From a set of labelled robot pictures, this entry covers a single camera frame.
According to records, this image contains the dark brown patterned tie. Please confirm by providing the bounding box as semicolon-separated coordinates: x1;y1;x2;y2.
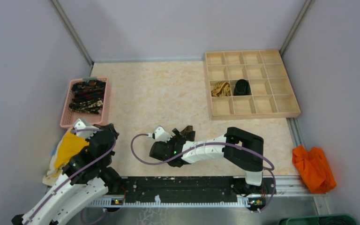
180;125;196;142

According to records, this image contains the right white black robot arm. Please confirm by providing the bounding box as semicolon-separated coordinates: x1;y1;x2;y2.
149;126;264;193

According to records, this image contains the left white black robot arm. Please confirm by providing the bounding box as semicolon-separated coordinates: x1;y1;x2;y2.
11;121;123;225

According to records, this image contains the pile of patterned ties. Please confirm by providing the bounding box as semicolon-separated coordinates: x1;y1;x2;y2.
69;80;106;115

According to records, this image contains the yellow white cloth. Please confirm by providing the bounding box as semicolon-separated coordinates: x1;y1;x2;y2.
42;128;89;187

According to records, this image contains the pink plastic basket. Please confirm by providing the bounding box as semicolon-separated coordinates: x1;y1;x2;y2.
60;77;111;128

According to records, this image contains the rolled yellow patterned tie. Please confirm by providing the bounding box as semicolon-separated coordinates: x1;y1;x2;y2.
211;81;231;97

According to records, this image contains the rolled black tie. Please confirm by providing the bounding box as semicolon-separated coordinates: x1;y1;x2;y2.
233;79;251;96

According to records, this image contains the wooden compartment tray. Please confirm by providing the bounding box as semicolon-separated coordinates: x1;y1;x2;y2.
204;49;301;120

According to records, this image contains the orange cloth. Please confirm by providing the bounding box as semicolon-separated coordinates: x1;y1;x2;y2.
292;145;337;194

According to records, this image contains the green bin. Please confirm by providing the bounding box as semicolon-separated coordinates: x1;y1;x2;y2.
277;214;358;225

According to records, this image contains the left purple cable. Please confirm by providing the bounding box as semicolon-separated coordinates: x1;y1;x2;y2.
23;127;117;225

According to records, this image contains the purple cable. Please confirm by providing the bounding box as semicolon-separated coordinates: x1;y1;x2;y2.
130;133;276;214
23;127;117;225

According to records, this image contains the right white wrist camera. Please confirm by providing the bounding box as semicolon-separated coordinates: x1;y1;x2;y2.
148;125;173;143

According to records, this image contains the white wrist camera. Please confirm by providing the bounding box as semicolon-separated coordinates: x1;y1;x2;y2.
70;119;101;139
148;125;173;143

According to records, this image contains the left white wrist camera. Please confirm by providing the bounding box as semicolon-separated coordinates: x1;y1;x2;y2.
70;119;101;139

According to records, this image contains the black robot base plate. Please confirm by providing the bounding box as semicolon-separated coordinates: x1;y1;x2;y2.
108;176;276;203

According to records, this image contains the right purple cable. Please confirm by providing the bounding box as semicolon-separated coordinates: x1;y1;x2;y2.
130;133;276;214

